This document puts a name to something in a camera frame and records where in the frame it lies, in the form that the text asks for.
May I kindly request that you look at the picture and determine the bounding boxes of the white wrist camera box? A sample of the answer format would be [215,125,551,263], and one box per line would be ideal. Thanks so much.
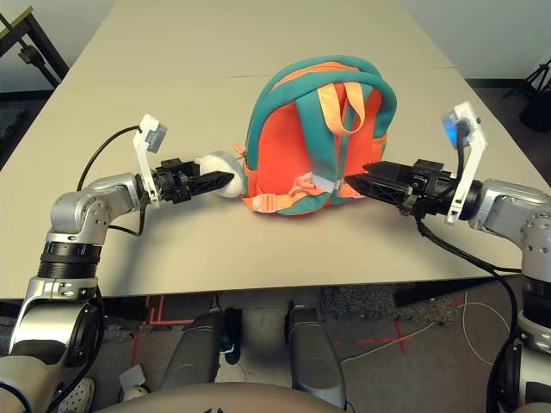
[441,102,488,225]
[132,113,168,208]

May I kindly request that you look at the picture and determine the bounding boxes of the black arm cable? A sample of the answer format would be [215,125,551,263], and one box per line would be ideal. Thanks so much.
[76,125,147,237]
[415,214,524,413]

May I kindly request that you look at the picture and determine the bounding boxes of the thin white floor cable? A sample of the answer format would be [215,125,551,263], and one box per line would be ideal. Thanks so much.
[344,292,511,367]

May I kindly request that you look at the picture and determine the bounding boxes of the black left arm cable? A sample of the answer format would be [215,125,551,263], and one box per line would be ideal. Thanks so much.
[76,125,147,237]

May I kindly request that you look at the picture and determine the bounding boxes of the grey robot torso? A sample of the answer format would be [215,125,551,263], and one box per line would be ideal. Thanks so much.
[96,382,341,413]

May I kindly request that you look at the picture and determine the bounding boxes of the black tripod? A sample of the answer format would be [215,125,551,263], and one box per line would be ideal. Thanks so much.
[505,58,551,133]

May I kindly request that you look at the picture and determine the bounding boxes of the white perforated clog shoe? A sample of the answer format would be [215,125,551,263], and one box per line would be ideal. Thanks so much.
[58,378,96,413]

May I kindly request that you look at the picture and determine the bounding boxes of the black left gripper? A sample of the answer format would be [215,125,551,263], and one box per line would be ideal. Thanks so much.
[152,157,236,207]

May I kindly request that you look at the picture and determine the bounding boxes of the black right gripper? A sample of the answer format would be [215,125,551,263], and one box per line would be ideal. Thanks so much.
[344,157,458,219]

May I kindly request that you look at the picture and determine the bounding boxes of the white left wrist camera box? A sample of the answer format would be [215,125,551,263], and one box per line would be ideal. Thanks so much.
[132,113,168,208]

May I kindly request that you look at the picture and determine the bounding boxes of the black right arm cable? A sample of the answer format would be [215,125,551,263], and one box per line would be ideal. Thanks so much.
[415,214,524,413]

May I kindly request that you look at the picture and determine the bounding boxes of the grey robot right leg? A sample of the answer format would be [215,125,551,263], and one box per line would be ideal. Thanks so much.
[285,305,348,410]

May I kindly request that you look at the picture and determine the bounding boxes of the grey robot left leg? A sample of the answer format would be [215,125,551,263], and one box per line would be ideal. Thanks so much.
[163,311,227,391]

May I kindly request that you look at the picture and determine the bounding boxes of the black frame side table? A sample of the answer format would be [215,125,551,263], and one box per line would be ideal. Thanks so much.
[0,4,70,89]

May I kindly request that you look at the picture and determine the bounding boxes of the teal and orange backpack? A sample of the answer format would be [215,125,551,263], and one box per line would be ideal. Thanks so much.
[234,54,398,217]

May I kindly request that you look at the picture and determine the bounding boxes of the grey flat floor piece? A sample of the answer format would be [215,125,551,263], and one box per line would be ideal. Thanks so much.
[118,364,146,388]

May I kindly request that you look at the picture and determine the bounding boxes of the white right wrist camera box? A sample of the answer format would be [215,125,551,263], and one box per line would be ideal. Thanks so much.
[441,102,488,225]

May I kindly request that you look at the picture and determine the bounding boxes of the grey plush keychain toy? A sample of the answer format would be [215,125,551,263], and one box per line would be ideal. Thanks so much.
[193,150,247,200]

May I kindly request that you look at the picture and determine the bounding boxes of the grey robot leg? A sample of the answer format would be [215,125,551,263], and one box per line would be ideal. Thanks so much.
[285,305,348,410]
[163,311,227,391]

